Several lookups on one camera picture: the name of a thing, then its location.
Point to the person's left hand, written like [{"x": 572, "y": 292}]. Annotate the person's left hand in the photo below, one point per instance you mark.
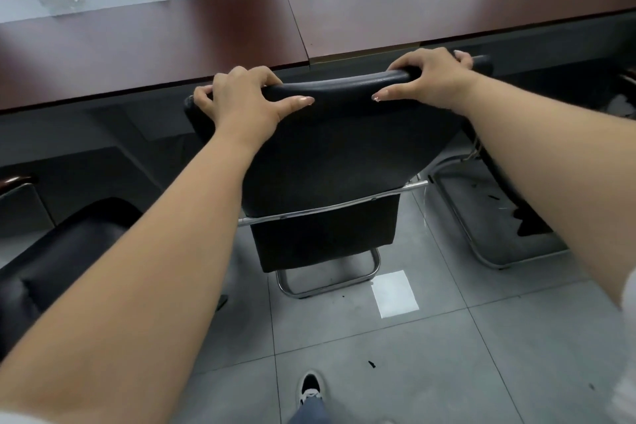
[{"x": 243, "y": 100}]

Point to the black and white sneaker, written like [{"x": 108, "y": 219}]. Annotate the black and white sneaker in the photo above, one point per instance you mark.
[{"x": 310, "y": 389}]

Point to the person's right thumb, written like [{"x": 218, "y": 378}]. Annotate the person's right thumb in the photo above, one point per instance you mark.
[{"x": 392, "y": 92}]

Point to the white paper sheet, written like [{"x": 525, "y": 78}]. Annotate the white paper sheet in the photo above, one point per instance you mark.
[{"x": 394, "y": 294}]

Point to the black leather chrome-frame chair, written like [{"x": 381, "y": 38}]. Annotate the black leather chrome-frame chair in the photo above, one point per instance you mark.
[{"x": 328, "y": 150}]

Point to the person's right forearm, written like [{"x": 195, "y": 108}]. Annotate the person's right forearm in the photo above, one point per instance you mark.
[{"x": 536, "y": 160}]

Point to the person's left thumb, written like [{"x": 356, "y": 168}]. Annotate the person's left thumb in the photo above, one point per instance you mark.
[{"x": 293, "y": 105}]

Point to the black chair with wooden armrest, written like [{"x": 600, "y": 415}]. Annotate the black chair with wooden armrest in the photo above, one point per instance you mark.
[{"x": 59, "y": 259}]

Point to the person's left forearm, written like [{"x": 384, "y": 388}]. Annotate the person's left forearm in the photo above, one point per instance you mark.
[{"x": 149, "y": 264}]

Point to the blue jeans leg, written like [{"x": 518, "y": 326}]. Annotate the blue jeans leg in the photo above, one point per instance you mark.
[{"x": 310, "y": 413}]

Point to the person's left little finger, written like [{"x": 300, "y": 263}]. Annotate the person's left little finger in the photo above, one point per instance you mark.
[{"x": 202, "y": 98}]

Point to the person's right little finger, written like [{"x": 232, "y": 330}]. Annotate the person's right little finger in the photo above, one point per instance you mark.
[{"x": 464, "y": 59}]

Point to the person's right hand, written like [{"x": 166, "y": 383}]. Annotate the person's right hand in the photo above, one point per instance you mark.
[{"x": 435, "y": 81}]

